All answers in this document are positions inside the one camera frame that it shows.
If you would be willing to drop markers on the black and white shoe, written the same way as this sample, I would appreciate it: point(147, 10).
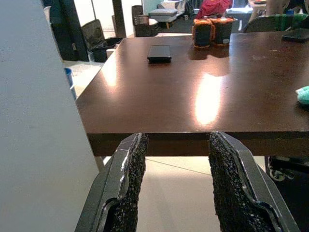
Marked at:
point(277, 172)

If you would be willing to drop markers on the open black suitcase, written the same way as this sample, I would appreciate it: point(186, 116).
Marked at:
point(97, 39)

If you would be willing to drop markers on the dark brown wooden table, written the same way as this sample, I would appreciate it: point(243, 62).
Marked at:
point(193, 91)

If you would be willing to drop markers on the dark pillar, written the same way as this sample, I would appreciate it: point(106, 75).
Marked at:
point(119, 18)

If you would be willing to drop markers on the teal cloth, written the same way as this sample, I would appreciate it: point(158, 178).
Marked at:
point(303, 94)

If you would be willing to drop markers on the blue plastic container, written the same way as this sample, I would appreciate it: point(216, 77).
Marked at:
point(69, 76)

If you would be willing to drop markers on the dark brown cabinet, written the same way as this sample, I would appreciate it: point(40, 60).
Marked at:
point(143, 23)

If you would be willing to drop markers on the black flat device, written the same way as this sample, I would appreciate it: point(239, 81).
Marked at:
point(296, 35)

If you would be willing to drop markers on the white low bench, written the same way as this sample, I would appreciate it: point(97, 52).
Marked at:
point(166, 14)

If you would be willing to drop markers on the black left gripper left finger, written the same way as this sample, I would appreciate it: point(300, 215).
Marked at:
point(128, 183)

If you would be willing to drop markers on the red cloth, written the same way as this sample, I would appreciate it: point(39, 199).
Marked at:
point(212, 8)

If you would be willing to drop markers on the black flat rectangular case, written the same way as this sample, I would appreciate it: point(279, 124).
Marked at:
point(159, 53)

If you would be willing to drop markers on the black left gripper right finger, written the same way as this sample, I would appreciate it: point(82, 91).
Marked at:
point(231, 188)

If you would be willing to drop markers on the orange and black battery pack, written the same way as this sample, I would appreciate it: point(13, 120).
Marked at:
point(223, 30)
point(202, 32)

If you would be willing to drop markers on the white panel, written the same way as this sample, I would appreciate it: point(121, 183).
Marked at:
point(36, 120)

